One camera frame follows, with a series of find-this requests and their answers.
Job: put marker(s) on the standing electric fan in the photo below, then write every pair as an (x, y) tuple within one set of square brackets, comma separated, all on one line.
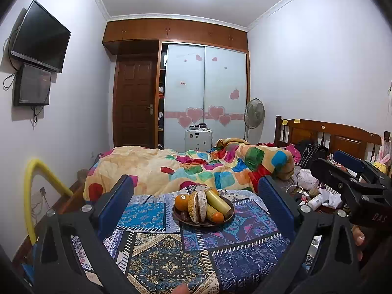
[(254, 113)]

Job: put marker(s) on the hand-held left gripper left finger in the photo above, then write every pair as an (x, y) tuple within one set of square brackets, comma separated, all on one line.
[(118, 202)]

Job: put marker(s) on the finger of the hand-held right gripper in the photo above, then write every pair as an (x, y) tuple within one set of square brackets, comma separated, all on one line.
[(349, 159), (330, 174)]

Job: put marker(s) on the white bottle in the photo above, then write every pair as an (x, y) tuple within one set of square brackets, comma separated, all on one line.
[(315, 202)]

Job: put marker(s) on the blue patterned bedsheet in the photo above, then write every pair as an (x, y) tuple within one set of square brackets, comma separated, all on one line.
[(159, 251)]

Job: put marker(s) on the black wall television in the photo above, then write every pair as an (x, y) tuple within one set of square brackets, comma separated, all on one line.
[(39, 36)]

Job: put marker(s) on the black wall-mounted box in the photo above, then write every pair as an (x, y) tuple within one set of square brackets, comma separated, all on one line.
[(32, 84)]

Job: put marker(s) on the long yellow fruit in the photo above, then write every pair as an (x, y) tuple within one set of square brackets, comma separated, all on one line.
[(219, 203)]

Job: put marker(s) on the yellow foam tube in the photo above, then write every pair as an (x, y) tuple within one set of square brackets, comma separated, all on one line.
[(29, 205)]

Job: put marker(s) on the large orange with sticker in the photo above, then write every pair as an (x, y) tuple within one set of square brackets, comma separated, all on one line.
[(181, 203)]

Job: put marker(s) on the pink cloth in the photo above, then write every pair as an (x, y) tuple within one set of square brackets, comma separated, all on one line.
[(294, 151)]

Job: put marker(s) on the colourful patchwork blanket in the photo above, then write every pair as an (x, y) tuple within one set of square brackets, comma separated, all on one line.
[(137, 162)]

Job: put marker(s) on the wardrobe with heart stickers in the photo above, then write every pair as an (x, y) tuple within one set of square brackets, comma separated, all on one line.
[(183, 82)]

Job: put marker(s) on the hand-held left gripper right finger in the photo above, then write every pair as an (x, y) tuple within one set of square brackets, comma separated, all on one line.
[(275, 202)]

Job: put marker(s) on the wooden bed headboard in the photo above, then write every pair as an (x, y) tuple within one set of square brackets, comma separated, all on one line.
[(306, 128)]

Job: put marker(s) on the brown wooden door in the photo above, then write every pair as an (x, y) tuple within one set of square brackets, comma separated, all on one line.
[(134, 98)]

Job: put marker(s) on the yellow plush toy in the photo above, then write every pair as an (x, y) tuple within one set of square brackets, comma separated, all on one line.
[(379, 167)]

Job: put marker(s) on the person's right hand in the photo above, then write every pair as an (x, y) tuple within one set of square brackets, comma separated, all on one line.
[(357, 239)]

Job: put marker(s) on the tangerine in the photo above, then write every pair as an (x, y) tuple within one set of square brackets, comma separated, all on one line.
[(218, 217)]

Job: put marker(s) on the short yellow fruit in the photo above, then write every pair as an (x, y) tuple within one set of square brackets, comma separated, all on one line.
[(210, 210)]

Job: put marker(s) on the person's left hand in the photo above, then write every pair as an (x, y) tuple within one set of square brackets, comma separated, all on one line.
[(181, 289)]

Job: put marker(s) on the black backpack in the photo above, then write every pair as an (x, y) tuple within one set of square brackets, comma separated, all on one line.
[(312, 154)]

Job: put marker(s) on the dark brown plate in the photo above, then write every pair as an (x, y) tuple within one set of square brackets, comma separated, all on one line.
[(202, 224)]

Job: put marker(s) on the pink dotted pouch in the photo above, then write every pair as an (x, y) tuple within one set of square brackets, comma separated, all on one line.
[(307, 179)]

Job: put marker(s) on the white box appliance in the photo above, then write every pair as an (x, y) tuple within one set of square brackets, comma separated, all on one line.
[(197, 141)]

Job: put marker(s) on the dark purple passion fruit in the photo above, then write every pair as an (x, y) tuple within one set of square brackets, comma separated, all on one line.
[(183, 216)]

